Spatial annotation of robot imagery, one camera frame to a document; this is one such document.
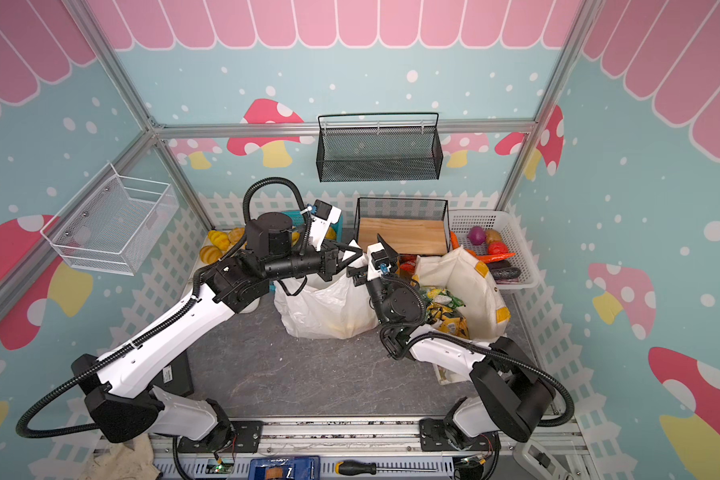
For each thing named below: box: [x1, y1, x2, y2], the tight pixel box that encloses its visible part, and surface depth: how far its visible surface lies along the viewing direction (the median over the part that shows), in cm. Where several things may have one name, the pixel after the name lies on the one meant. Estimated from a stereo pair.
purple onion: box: [467, 226, 486, 246], surface depth 115 cm
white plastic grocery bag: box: [274, 240, 379, 340], surface depth 78 cm
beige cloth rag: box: [79, 434, 162, 480], surface depth 71 cm
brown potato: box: [485, 229, 502, 245], surface depth 114 cm
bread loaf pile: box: [200, 227, 245, 265], surface depth 114 cm
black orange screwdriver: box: [336, 460, 439, 475], surface depth 70 cm
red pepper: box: [488, 241, 508, 255], surface depth 108 cm
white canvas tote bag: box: [415, 246, 511, 385], surface depth 85 cm
